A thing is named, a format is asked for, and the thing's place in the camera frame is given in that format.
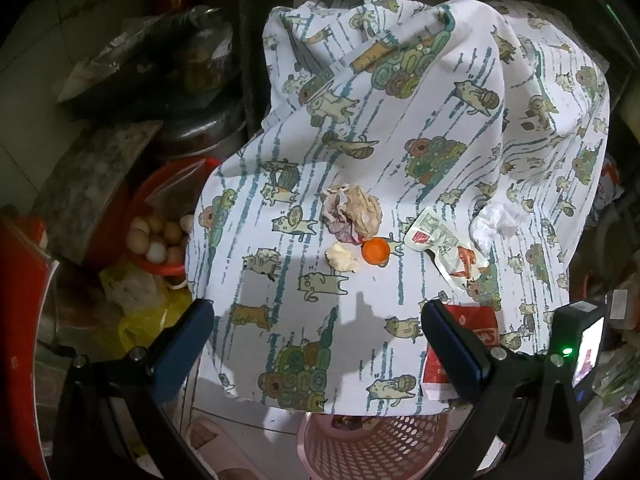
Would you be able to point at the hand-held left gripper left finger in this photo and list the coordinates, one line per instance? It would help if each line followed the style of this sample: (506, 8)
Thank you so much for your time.
(182, 355)

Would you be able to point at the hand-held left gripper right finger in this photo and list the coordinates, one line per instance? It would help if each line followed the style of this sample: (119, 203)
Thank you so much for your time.
(455, 355)

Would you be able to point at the red snack wrapper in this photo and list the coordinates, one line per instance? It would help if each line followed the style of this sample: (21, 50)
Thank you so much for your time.
(475, 330)

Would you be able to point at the white printed sauce packet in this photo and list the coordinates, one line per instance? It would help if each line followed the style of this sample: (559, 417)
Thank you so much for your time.
(440, 247)

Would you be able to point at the pink plastic basket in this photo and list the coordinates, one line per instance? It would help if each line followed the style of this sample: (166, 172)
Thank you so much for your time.
(380, 452)

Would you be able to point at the brown orange snack wrapper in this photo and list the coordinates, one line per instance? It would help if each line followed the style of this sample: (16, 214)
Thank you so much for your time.
(350, 423)

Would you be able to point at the orange bottle cap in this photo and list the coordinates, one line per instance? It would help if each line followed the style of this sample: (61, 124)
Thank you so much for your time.
(376, 251)

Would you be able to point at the white tissue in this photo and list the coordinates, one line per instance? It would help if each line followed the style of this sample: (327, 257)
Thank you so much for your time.
(492, 222)

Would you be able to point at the small cream scrap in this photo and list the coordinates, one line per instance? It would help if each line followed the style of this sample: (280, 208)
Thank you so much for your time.
(342, 257)

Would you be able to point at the brown paper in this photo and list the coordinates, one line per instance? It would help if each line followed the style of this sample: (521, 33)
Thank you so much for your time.
(352, 212)

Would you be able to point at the yellow plastic bag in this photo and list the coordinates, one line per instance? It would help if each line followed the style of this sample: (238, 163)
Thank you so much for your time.
(145, 310)

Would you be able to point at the white blue plastic bag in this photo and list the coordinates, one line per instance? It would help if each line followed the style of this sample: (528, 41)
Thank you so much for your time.
(607, 185)

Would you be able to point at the red plastic basin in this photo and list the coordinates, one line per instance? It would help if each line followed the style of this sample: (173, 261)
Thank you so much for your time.
(145, 185)

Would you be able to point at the grey stone slab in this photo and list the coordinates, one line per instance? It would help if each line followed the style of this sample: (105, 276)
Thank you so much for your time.
(95, 185)

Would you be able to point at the steel pot lid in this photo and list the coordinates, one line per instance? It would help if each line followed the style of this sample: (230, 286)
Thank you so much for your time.
(200, 132)

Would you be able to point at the cat print cloth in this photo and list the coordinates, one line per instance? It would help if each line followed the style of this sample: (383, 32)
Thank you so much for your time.
(400, 125)

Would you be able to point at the glass jar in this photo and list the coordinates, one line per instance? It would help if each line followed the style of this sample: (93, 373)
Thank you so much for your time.
(210, 57)

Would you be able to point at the grey crumpled bag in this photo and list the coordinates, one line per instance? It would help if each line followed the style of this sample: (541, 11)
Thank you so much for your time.
(140, 55)

